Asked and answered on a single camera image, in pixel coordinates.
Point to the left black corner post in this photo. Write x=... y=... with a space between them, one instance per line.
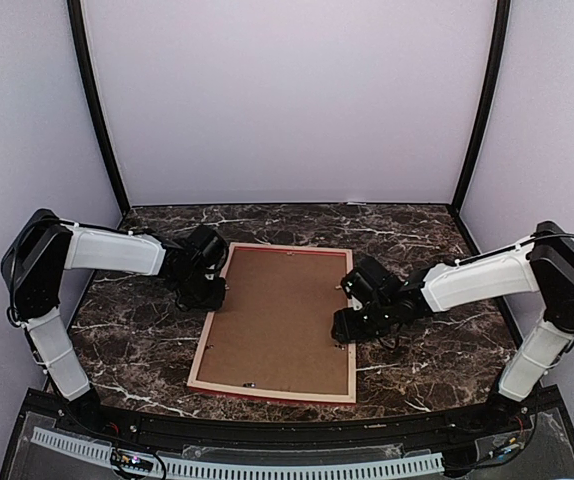
x=86 y=72

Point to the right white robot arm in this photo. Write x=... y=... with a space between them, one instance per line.
x=538 y=268

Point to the right black corner post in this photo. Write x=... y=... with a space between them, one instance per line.
x=486 y=98

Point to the wooden picture frame red edge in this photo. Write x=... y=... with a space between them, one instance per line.
x=197 y=380

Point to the brown backing board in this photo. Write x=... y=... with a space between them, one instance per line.
x=277 y=320

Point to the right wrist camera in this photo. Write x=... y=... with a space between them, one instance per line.
x=356 y=303

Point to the black corner post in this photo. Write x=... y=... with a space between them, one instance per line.
x=486 y=98
x=86 y=72

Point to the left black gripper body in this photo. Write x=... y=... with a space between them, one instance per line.
x=196 y=293

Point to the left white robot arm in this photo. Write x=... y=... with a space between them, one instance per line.
x=49 y=246

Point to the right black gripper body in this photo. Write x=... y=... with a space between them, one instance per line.
x=377 y=323

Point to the grey slotted cable duct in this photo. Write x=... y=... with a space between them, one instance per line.
x=228 y=463

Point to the black front table rail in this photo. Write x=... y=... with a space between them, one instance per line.
x=449 y=429

